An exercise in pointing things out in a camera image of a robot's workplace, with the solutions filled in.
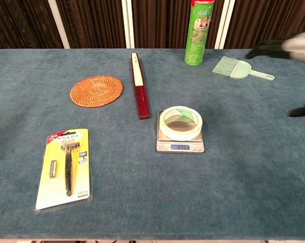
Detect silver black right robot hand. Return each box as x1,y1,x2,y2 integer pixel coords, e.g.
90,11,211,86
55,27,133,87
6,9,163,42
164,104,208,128
245,27,305,118

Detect white masking tape roll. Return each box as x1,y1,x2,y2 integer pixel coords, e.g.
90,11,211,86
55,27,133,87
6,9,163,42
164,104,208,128
159,106,204,141

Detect silver digital kitchen scale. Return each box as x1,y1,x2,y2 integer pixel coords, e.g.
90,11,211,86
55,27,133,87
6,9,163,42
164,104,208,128
156,110,205,154

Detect mint green hand brush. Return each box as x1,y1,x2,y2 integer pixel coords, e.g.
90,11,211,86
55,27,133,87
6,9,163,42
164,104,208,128
212,55,276,82

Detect green cylindrical can red lid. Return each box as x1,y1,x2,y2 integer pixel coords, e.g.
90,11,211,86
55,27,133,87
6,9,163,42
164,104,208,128
184,0,215,66

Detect red long narrow box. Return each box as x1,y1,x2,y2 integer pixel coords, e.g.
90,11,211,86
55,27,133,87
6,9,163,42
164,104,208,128
130,52,151,120

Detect round woven rattan coaster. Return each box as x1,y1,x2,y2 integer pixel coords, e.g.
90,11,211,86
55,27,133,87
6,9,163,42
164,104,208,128
69,75,124,108

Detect teal table cloth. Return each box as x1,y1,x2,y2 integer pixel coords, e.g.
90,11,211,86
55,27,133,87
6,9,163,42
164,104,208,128
0,48,305,240

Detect yellow razor blister pack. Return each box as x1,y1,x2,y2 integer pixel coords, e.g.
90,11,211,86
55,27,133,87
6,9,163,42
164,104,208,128
33,128,94,215

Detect white partition frame post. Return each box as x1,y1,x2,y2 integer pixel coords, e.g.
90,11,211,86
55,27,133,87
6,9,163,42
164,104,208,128
121,0,135,49
214,0,236,50
47,0,71,49

